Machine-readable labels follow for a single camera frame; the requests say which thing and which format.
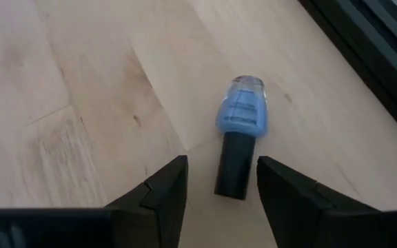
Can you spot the periwinkle blue nail polish bottle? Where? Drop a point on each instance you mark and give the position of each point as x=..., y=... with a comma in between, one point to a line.
x=241, y=117

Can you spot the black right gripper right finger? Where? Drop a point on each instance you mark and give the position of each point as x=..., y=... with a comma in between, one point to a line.
x=302, y=213

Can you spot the black aluminium table frame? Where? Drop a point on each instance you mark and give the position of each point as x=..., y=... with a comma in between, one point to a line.
x=374, y=51

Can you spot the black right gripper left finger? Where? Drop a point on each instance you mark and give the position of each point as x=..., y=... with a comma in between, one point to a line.
x=157, y=213

